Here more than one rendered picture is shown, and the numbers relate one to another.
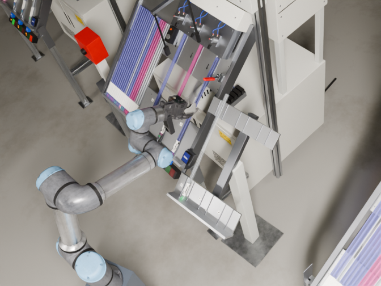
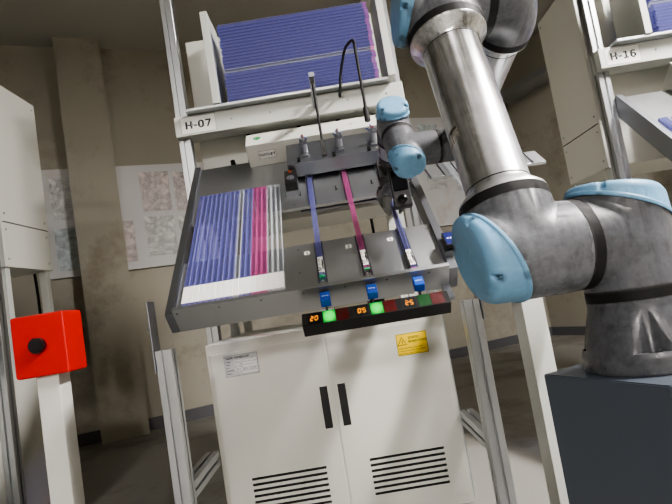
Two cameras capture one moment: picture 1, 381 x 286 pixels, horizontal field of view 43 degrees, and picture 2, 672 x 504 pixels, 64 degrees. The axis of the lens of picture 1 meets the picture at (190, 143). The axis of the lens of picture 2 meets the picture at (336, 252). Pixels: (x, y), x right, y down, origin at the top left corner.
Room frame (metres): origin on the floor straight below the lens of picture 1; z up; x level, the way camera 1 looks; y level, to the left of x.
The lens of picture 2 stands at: (0.97, 1.34, 0.69)
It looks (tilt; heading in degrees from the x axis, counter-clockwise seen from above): 5 degrees up; 294
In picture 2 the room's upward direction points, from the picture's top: 9 degrees counter-clockwise
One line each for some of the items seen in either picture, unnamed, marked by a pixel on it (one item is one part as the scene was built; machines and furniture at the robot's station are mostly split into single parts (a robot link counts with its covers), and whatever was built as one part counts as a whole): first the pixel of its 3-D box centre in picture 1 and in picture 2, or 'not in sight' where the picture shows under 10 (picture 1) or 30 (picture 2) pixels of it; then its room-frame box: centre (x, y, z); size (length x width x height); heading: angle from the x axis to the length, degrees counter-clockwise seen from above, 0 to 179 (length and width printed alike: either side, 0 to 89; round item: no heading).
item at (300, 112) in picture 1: (241, 101); (339, 410); (1.81, -0.37, 0.31); 0.70 x 0.65 x 0.62; 24
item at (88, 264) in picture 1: (92, 268); (617, 234); (0.92, 0.57, 0.72); 0.13 x 0.12 x 0.14; 29
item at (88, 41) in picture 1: (109, 80); (63, 461); (2.27, 0.35, 0.39); 0.24 x 0.24 x 0.78; 24
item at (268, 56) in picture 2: not in sight; (299, 59); (1.70, -0.29, 1.52); 0.51 x 0.13 x 0.27; 24
